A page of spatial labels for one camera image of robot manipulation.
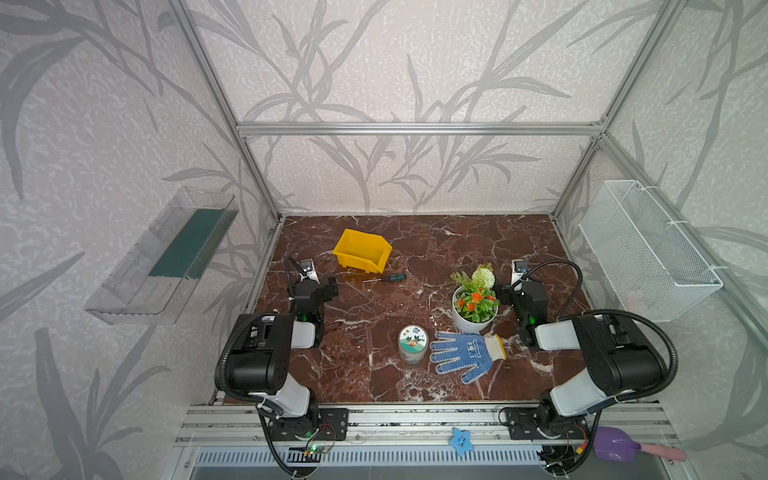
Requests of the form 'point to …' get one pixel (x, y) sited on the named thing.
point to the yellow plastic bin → (361, 250)
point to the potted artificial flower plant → (475, 305)
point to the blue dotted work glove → (467, 351)
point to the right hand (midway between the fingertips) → (512, 274)
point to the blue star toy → (461, 441)
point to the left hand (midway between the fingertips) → (314, 274)
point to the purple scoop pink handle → (617, 445)
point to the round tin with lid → (413, 342)
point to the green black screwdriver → (390, 278)
